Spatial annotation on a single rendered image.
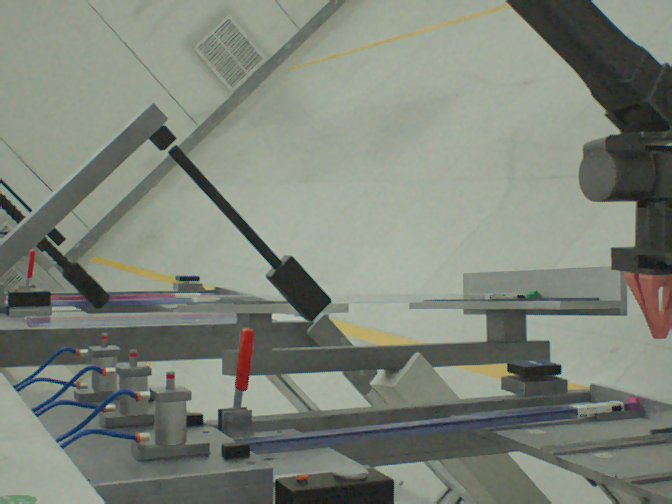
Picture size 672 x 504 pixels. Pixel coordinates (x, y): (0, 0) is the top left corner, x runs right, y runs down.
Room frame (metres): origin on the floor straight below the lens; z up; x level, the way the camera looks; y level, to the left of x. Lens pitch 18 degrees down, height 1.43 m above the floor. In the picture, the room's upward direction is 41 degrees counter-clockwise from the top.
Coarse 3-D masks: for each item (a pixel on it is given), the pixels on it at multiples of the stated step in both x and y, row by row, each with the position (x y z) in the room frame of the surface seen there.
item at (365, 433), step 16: (624, 400) 1.02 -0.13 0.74; (464, 416) 0.98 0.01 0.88; (480, 416) 0.98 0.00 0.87; (496, 416) 0.98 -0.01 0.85; (512, 416) 0.98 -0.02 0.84; (528, 416) 0.98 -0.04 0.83; (544, 416) 0.99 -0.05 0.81; (560, 416) 0.99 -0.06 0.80; (576, 416) 1.00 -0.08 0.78; (304, 432) 0.95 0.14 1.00; (320, 432) 0.95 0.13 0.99; (336, 432) 0.94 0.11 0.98; (352, 432) 0.95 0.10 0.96; (368, 432) 0.95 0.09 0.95; (384, 432) 0.95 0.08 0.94; (400, 432) 0.95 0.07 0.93; (416, 432) 0.96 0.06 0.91; (432, 432) 0.96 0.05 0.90; (256, 448) 0.93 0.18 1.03; (272, 448) 0.93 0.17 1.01
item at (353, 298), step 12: (204, 300) 1.23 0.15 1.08; (216, 300) 1.24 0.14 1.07; (228, 300) 1.24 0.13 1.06; (240, 300) 1.24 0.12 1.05; (252, 300) 1.25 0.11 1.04; (264, 300) 1.25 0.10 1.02; (276, 300) 1.26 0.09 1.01; (336, 300) 1.28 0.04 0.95; (348, 300) 1.29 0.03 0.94; (360, 300) 1.29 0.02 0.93; (372, 300) 1.30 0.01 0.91; (384, 300) 1.30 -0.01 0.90; (396, 300) 1.31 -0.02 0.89; (408, 300) 1.31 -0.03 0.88; (420, 300) 1.32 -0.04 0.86; (432, 300) 1.32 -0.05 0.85; (444, 300) 1.33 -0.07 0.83; (456, 300) 1.33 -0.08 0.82; (468, 300) 1.34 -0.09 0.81; (480, 300) 1.34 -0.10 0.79
